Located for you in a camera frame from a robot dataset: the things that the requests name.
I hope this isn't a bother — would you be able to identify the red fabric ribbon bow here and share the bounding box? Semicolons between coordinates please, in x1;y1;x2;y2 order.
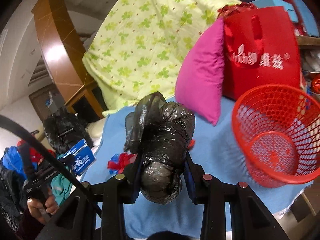
117;152;136;174

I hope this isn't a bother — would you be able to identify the blue toothpaste box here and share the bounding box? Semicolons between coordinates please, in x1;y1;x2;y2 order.
58;139;96;176

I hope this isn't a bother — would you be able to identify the black plastic bag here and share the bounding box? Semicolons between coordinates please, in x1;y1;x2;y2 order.
124;92;195;205

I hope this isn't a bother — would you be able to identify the blue plastic bag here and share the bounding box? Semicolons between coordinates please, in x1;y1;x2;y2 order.
107;154;120;174

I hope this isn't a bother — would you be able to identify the red shiny plastic bag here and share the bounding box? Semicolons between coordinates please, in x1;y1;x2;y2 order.
188;139;195;150

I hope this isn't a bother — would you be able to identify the red mesh trash basket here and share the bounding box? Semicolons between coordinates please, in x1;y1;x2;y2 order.
232;85;319;188

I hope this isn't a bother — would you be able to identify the person's left hand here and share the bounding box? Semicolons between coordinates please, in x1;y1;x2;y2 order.
27;188;59;224

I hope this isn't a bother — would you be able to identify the red garment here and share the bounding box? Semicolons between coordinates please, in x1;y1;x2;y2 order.
17;140;44;165

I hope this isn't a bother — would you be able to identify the teal garment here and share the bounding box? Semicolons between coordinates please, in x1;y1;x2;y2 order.
49;153;75;207

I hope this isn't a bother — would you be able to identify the black puffer jacket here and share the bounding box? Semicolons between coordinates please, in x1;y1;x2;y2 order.
43;108;94;154

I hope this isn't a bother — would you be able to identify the magenta pillow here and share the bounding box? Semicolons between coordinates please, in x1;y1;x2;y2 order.
175;18;225;126

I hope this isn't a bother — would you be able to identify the green clover quilt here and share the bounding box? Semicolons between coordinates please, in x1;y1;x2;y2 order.
82;0;239;113

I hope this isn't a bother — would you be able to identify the wooden pillar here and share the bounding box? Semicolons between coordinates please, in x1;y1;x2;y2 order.
32;0;104;120

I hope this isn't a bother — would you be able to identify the red paper gift bag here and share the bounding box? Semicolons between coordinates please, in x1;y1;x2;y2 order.
222;7;300;100

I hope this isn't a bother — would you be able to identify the red foil bag behind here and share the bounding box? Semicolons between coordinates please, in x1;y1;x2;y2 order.
217;2;258;18

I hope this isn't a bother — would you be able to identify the light blue shoe box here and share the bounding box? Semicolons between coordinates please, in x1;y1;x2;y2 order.
251;0;299;23

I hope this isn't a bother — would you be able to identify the blue storage bin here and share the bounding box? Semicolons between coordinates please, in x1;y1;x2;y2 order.
293;0;319;37

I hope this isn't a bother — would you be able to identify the black cable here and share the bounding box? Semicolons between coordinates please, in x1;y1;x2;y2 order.
0;114;103;218

